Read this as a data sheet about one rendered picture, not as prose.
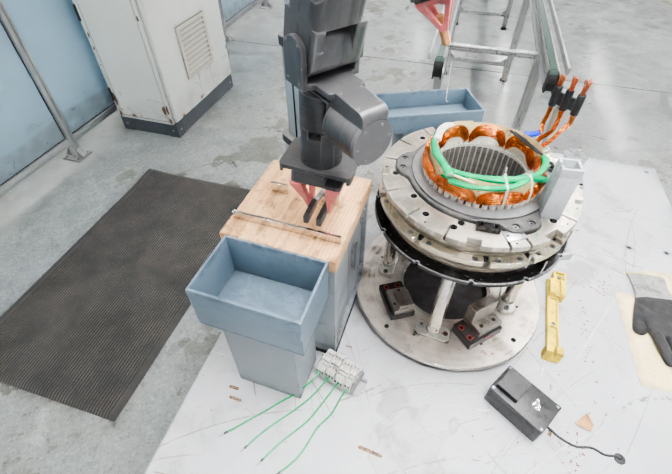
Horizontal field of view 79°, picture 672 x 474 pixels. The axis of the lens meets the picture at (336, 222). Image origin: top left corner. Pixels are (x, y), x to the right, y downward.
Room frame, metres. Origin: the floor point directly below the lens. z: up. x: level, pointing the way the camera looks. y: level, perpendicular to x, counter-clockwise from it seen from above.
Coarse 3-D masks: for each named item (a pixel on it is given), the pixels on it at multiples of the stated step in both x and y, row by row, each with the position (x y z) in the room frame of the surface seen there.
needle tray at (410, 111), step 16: (384, 96) 0.87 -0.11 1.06; (400, 96) 0.88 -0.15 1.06; (416, 96) 0.88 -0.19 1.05; (432, 96) 0.89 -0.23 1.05; (448, 96) 0.89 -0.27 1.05; (464, 96) 0.90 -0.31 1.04; (400, 112) 0.86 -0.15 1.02; (416, 112) 0.86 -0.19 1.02; (432, 112) 0.86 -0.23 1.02; (448, 112) 0.79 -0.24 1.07; (464, 112) 0.79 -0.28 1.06; (480, 112) 0.80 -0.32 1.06; (400, 128) 0.77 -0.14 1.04; (416, 128) 0.78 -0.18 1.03
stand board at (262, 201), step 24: (264, 192) 0.52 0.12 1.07; (360, 192) 0.52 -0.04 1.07; (264, 216) 0.46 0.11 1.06; (288, 216) 0.46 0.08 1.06; (312, 216) 0.46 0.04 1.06; (336, 216) 0.46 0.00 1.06; (264, 240) 0.41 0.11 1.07; (288, 240) 0.41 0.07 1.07; (312, 240) 0.41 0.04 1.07; (336, 264) 0.37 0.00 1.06
